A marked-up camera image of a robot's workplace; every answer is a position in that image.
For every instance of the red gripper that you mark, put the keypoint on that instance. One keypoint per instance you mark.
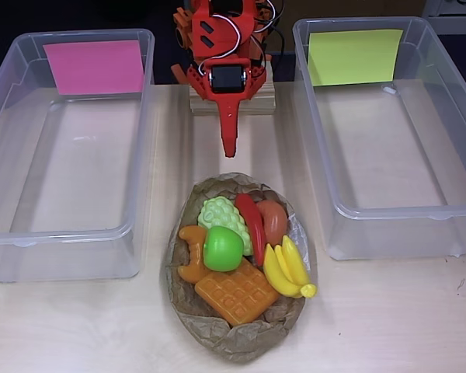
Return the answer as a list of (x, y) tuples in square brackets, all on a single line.
[(226, 79)]

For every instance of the light green toy grapes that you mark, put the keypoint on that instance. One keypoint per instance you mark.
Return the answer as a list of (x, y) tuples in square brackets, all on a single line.
[(221, 213)]

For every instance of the red toy chili pepper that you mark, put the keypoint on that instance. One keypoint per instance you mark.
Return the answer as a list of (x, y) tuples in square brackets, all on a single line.
[(252, 221)]

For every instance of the brown toy donut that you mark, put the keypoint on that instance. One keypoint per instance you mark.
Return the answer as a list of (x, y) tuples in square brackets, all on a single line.
[(275, 221)]

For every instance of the green toy apple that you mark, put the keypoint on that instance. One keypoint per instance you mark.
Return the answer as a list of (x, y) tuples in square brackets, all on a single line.
[(222, 248)]

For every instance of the yellow toy banana bunch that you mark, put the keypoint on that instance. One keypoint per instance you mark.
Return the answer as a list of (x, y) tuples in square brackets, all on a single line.
[(285, 272)]

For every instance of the red robot arm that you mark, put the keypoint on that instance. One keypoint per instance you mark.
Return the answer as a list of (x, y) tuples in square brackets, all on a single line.
[(217, 31)]

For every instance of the yellow-green paper label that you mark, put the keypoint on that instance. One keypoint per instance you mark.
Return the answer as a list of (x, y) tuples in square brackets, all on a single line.
[(353, 58)]

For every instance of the pink paper label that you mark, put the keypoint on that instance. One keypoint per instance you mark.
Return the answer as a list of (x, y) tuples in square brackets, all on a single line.
[(93, 66)]

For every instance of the clear plastic bin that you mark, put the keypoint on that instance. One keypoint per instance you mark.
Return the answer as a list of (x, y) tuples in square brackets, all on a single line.
[(392, 155), (81, 175)]

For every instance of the wooden base block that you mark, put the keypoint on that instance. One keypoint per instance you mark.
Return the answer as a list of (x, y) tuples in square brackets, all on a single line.
[(256, 105)]

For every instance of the clear plastic film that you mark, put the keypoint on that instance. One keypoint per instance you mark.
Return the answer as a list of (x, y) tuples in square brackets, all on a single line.
[(297, 237)]

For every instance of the orange toy croissant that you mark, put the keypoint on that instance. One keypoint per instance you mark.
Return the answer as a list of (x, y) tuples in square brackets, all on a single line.
[(192, 268)]

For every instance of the orange toy waffle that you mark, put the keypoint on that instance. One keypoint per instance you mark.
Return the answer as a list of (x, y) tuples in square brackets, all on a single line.
[(237, 295)]

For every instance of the crumpled brown paper bag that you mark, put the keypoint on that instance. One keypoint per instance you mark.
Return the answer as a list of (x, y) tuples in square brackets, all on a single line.
[(237, 342)]

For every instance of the white furniture piece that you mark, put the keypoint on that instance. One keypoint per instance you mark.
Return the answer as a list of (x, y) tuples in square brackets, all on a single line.
[(450, 8)]

